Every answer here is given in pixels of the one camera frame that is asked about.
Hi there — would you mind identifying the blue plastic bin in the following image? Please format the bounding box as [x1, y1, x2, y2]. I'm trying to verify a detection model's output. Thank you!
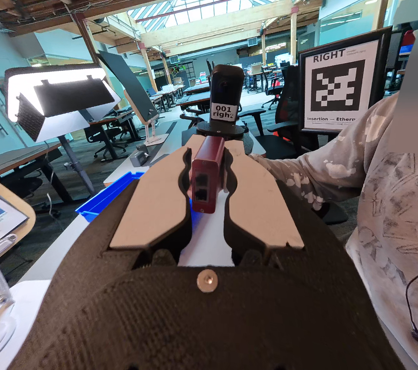
[75, 172, 200, 225]

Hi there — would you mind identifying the small grey device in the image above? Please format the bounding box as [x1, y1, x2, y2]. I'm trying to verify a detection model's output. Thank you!
[130, 145, 150, 167]

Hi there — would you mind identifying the thin black cord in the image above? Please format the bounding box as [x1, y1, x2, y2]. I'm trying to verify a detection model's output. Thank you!
[406, 279, 418, 338]

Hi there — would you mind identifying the black office chair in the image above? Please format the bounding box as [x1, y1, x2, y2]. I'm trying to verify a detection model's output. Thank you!
[255, 65, 320, 161]
[85, 122, 128, 161]

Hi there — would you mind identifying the studio light panel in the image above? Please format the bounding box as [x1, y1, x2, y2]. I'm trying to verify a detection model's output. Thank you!
[5, 63, 121, 143]

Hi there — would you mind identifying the red ethernet splitter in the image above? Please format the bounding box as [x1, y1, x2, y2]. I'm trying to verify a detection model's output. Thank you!
[191, 136, 226, 214]

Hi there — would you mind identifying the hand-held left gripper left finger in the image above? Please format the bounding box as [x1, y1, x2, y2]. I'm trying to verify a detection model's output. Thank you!
[109, 147, 194, 251]

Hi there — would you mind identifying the person's patterned sweatshirt torso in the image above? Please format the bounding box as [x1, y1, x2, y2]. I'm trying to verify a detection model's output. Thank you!
[346, 148, 418, 364]

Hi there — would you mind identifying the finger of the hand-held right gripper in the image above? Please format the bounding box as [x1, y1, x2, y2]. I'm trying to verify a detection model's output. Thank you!
[225, 140, 245, 161]
[183, 134, 206, 152]

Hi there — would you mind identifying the black backed board on stand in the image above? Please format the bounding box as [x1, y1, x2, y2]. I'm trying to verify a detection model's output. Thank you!
[98, 50, 169, 145]

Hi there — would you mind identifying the wooden office desk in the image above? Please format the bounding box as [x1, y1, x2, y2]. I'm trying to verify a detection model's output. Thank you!
[0, 142, 74, 204]

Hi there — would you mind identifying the black framed marker sign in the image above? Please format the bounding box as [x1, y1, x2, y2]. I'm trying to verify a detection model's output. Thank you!
[298, 27, 392, 134]

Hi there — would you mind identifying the black light stand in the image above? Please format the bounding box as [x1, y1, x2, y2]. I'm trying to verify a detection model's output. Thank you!
[58, 135, 96, 196]

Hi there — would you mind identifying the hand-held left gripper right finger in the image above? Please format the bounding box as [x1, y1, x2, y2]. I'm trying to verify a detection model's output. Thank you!
[223, 148, 305, 254]

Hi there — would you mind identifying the white board stand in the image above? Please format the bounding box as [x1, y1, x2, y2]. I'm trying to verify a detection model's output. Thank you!
[0, 234, 51, 357]

